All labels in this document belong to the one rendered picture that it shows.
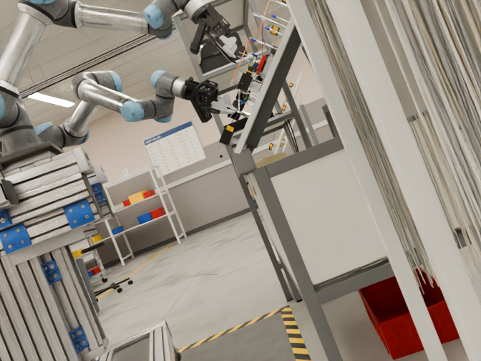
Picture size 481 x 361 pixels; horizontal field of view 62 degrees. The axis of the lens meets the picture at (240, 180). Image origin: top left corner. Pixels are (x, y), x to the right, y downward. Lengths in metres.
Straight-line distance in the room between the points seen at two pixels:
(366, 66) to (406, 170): 0.13
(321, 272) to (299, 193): 0.24
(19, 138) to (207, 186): 7.71
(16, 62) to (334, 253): 1.19
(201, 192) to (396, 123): 8.75
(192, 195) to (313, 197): 8.12
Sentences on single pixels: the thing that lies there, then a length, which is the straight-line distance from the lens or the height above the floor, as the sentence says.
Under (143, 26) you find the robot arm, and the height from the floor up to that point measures 1.46.
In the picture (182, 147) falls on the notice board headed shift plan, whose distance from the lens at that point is 9.26.
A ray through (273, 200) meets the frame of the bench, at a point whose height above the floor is 0.70.
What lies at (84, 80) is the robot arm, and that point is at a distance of 1.79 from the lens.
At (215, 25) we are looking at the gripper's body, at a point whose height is 1.32.
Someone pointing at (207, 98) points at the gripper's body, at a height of 1.11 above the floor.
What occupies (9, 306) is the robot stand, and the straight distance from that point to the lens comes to 1.85.
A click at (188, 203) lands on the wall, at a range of 9.30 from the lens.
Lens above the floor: 0.79
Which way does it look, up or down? level
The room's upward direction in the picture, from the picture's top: 22 degrees counter-clockwise
